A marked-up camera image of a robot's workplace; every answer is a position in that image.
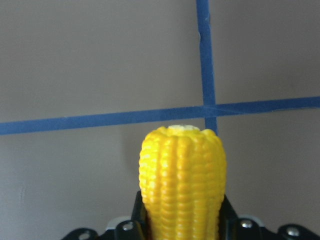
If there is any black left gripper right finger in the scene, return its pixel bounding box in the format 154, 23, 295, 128
219, 195, 238, 240

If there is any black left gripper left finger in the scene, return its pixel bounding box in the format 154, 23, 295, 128
131, 191, 148, 240

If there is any yellow corn cob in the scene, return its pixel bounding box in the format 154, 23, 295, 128
138, 125, 227, 240

